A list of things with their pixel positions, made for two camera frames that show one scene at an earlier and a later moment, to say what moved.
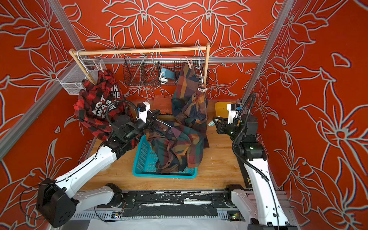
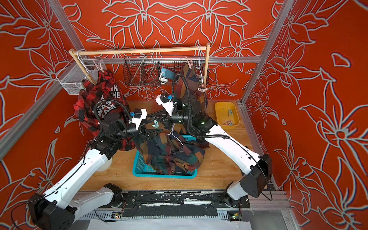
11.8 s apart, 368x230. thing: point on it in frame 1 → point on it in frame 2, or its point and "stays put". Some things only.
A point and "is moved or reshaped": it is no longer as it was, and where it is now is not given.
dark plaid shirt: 174,150 is moved or reshaped
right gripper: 222,127 → 171,119
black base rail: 169,203 stays put
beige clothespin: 100,66 stays put
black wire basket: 140,70 stays put
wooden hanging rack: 74,51 stays put
